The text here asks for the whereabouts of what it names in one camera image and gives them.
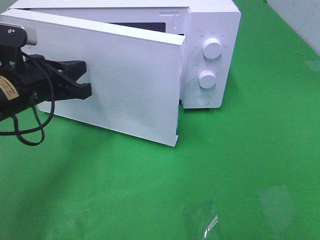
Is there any clear tape piece on table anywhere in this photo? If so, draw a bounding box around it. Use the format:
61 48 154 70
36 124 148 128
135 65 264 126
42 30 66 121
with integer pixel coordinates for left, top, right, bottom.
182 199 222 240

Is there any round microwave door button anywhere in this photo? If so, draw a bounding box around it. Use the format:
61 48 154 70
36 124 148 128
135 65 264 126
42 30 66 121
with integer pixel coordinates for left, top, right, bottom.
195 93 211 106

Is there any white microwave knob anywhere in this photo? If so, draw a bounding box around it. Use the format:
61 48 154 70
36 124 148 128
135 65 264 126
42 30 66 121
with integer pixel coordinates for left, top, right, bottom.
198 70 217 89
202 37 223 59

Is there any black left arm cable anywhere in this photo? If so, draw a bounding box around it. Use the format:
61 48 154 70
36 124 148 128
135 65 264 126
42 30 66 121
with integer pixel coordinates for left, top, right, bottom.
0 51 55 146

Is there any white microwave oven body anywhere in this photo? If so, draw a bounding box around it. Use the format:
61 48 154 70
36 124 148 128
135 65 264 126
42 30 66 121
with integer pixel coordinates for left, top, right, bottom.
1 0 241 109

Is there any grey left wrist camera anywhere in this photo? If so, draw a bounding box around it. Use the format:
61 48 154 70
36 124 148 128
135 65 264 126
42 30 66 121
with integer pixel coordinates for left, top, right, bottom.
0 21 38 67

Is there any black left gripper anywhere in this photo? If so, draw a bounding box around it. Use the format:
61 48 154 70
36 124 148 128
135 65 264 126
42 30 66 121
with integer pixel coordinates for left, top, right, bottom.
0 53 92 120

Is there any white microwave door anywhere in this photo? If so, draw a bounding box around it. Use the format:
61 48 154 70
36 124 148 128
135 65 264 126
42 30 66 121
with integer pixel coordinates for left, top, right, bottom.
0 7 186 146

